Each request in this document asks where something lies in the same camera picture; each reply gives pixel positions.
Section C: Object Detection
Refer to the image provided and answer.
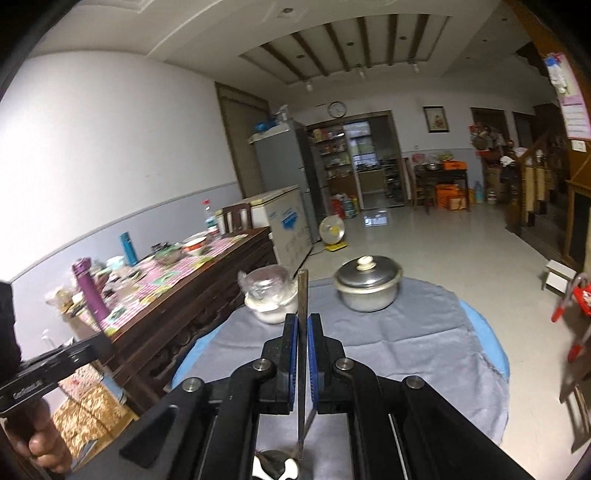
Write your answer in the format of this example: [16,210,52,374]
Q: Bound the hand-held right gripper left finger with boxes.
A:
[119,313,300,480]

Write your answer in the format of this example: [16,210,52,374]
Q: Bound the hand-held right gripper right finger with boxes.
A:
[307,314,536,480]

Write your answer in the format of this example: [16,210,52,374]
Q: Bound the metal chopstick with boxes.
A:
[297,270,309,461]

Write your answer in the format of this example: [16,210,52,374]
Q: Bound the black and white cup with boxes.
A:
[252,449,302,480]

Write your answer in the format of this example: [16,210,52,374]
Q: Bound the person's left hand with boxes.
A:
[4,396,73,474]

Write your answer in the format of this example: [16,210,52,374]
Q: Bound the floral patterned cushion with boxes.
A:
[50,382,140,448]

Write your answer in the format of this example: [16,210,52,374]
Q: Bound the clear plastic bag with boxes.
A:
[237,265,297,309]

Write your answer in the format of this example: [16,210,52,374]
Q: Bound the aluminium pot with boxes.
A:
[335,270,403,313]

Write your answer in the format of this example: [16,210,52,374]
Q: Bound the purple bottle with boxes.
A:
[71,257,112,325]

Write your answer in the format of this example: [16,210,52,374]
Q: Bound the grey cloth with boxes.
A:
[185,277,505,448]

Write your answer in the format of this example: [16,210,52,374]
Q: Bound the aluminium pot lid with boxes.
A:
[333,255,404,291]

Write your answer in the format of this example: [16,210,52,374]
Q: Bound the carved wooden sideboard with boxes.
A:
[60,226,279,416]

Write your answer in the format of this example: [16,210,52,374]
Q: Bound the yellow floor fan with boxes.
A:
[319,217,349,254]

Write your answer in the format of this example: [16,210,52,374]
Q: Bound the pink checkered tablecloth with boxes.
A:
[74,233,251,332]

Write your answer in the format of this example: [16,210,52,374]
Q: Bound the blue bottle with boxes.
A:
[120,232,139,267]

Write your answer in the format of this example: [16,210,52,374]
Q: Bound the white chest freezer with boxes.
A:
[242,185,315,271]

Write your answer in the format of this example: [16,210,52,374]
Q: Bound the wooden chair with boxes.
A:
[222,204,254,234]

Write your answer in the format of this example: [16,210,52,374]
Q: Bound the red cap water bottle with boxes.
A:
[202,199,219,236]

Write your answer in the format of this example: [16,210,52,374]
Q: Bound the blue tablecloth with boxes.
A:
[171,299,511,394]

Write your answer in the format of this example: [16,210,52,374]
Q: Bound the grey fridge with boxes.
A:
[249,121,325,244]

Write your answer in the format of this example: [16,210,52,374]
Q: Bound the pantry shelf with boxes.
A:
[311,127,355,195]

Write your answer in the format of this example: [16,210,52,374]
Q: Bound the orange box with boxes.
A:
[435,185,470,211]

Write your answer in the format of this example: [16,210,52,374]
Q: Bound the small wooden table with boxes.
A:
[412,167,470,214]

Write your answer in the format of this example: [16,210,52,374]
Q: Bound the brown door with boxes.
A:
[215,82,270,200]

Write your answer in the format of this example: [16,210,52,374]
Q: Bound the white step stool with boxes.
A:
[541,259,578,296]

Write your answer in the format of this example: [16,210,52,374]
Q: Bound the red plastic stool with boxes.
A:
[551,272,591,363]

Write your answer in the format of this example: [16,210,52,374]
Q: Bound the wooden staircase railing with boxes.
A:
[505,137,570,237]

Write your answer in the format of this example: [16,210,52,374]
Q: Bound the wooden cabinet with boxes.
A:
[565,179,591,269]

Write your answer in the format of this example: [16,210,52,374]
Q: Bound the framed wall picture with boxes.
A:
[423,106,450,134]

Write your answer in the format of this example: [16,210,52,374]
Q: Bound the pink wall calendar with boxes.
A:
[545,52,591,142]

